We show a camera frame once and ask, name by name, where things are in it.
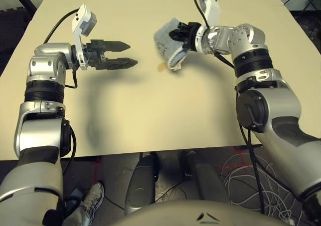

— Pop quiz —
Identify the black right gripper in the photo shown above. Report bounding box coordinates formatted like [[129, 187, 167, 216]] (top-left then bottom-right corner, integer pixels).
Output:
[[169, 22, 202, 52]]

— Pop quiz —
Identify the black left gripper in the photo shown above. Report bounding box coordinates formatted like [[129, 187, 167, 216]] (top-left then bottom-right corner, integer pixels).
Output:
[[86, 39, 139, 71]]

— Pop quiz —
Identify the blue rag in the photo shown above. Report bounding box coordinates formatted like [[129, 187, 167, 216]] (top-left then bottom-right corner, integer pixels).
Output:
[[153, 17, 188, 72]]

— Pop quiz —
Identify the black foam floor mat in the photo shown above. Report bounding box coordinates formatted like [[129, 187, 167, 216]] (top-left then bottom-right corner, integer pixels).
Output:
[[0, 8, 34, 69]]

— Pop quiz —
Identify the grey robot left leg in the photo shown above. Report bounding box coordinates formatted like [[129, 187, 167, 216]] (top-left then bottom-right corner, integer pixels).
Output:
[[124, 152, 159, 215]]

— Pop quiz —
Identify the grey robot leg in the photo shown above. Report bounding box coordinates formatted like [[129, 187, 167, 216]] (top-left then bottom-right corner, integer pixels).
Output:
[[179, 150, 230, 204], [124, 152, 159, 215]]

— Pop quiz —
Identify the grey bystander sneaker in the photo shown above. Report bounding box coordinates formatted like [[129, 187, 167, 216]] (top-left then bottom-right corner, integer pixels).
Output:
[[80, 182, 105, 226]]

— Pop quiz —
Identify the grey robot right leg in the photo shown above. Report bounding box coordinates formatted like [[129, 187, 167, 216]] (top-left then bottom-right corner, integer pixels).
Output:
[[179, 150, 230, 204]]

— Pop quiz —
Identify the beige robot torso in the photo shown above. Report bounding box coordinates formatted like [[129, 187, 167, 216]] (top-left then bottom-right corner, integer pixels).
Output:
[[110, 199, 294, 226]]

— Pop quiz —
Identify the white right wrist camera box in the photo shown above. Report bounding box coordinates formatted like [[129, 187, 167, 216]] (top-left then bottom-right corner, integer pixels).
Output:
[[200, 0, 222, 28]]

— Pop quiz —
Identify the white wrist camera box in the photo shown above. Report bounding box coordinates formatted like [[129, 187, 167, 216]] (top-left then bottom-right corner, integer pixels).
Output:
[[72, 4, 98, 71], [200, 0, 222, 28]]

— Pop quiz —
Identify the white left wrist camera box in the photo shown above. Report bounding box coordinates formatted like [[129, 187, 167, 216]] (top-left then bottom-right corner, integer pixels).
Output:
[[72, 4, 98, 71]]

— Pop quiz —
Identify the black left wrist camera cable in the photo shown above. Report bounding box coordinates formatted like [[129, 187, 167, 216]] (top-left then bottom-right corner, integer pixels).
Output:
[[44, 9, 81, 89]]

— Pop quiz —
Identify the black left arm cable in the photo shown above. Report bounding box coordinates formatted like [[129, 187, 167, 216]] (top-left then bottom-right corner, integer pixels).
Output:
[[61, 125, 77, 176]]

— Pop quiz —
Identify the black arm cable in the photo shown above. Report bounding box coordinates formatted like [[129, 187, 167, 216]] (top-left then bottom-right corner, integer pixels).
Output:
[[239, 124, 266, 214], [61, 125, 77, 176]]

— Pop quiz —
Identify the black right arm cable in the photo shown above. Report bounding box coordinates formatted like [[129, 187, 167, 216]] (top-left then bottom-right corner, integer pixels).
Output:
[[239, 124, 266, 214]]

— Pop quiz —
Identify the white tangled floor cable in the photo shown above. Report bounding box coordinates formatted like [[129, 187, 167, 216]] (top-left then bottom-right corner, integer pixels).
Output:
[[220, 153, 304, 224]]

